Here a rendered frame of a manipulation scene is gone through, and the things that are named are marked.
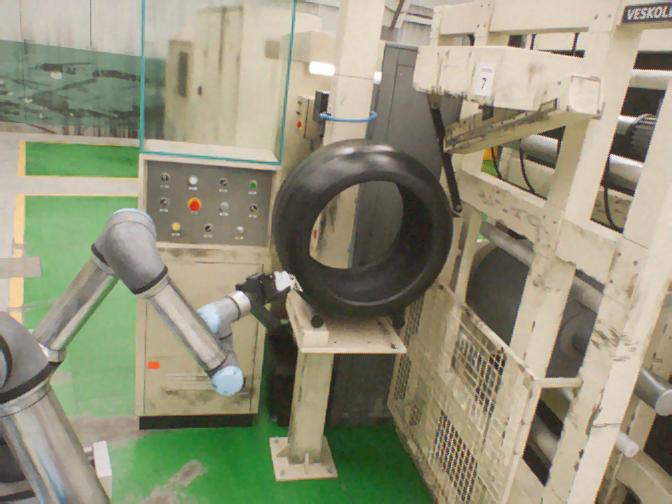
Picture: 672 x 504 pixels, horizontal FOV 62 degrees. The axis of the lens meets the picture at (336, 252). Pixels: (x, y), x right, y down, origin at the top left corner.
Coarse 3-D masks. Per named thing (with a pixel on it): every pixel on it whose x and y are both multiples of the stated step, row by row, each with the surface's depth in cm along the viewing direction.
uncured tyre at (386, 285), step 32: (320, 160) 168; (352, 160) 163; (384, 160) 165; (416, 160) 171; (288, 192) 170; (320, 192) 162; (416, 192) 168; (288, 224) 166; (416, 224) 202; (448, 224) 176; (288, 256) 169; (384, 256) 205; (416, 256) 201; (320, 288) 173; (352, 288) 203; (384, 288) 201; (416, 288) 180
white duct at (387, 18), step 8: (392, 0) 232; (408, 0) 232; (384, 8) 237; (392, 8) 234; (408, 8) 238; (384, 16) 239; (392, 16) 237; (400, 16) 238; (384, 24) 241; (400, 24) 243
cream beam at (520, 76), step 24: (432, 48) 179; (456, 48) 162; (480, 48) 148; (504, 48) 136; (432, 72) 177; (456, 72) 161; (504, 72) 138; (528, 72) 139; (552, 72) 141; (576, 72) 142; (456, 96) 160; (480, 96) 146; (504, 96) 140; (528, 96) 141
